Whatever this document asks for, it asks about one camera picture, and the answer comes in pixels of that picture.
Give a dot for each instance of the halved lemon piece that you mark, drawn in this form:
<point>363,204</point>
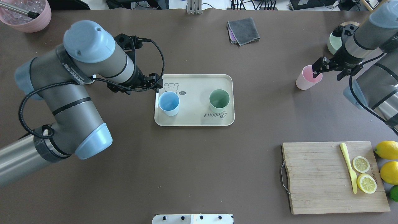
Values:
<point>366,183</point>
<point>360,164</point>

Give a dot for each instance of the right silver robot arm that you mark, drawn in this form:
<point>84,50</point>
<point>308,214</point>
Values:
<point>368,57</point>

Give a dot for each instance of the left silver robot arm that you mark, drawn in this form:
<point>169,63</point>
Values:
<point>88,53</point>

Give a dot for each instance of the yellow lemon right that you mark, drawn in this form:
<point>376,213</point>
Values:
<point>387,149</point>

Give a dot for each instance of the green bowl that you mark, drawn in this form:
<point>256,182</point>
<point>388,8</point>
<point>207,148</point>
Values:
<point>334,42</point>

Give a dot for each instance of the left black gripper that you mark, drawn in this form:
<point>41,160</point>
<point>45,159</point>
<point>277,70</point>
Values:
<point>139,79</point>

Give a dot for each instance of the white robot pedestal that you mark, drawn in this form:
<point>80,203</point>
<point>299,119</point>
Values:
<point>214,218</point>

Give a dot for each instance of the pink plastic cup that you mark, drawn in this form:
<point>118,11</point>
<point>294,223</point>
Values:
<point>306,79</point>

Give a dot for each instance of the grey folded cloth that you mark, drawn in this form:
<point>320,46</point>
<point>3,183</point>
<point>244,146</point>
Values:
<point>242,31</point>

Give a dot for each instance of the yellow lemon left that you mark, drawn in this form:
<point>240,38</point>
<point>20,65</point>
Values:
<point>389,172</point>

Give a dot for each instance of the green lime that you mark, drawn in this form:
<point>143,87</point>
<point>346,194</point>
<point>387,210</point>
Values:
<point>393,193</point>

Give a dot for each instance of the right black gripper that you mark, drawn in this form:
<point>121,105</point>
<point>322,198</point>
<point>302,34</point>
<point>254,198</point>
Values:
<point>341,60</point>

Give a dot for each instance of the blue plastic cup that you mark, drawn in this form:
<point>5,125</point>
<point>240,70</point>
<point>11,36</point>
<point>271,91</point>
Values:
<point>169,103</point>

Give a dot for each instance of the yellow plastic knife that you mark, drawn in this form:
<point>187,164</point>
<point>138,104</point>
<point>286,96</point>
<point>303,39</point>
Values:
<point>352,174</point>

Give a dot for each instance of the yellow lemon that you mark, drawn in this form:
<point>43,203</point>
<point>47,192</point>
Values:
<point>387,149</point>
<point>389,172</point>

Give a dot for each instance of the green plastic cup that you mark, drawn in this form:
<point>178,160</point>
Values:
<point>219,100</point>

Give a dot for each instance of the bamboo cutting board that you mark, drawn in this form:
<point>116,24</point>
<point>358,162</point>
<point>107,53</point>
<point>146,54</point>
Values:
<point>318,180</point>

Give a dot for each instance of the beige rabbit tray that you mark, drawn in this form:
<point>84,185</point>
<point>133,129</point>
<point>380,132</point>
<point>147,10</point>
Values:
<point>195,109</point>

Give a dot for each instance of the pink bowl with ice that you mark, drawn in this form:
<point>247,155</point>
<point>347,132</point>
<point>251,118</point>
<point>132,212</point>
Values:
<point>23,23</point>

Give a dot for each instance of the steel muddler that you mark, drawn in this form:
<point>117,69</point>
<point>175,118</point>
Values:
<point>18,10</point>

